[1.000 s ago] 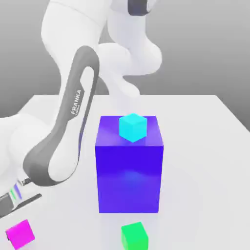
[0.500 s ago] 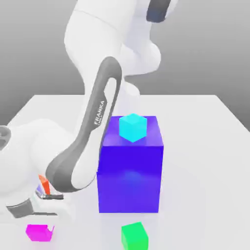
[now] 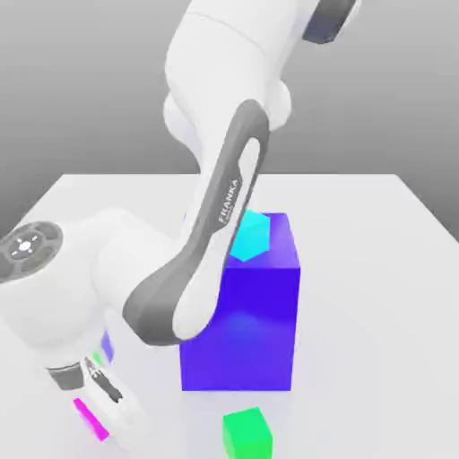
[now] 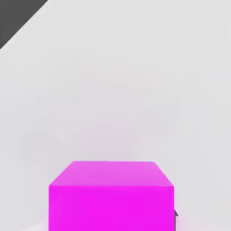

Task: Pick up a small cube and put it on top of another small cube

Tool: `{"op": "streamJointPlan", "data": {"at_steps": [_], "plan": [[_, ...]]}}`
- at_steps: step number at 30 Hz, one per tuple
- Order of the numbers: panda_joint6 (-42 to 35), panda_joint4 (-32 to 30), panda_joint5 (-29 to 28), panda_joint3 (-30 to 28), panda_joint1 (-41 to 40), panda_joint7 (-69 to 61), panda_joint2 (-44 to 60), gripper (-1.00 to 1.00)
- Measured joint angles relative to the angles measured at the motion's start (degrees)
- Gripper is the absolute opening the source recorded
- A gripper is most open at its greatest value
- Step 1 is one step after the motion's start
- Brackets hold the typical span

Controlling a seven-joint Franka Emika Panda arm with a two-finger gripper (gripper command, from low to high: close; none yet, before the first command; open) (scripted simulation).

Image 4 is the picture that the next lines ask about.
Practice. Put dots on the small magenta cube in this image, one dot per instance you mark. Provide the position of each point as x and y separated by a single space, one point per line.
111 204

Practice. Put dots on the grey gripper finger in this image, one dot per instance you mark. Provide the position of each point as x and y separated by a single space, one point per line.
175 219

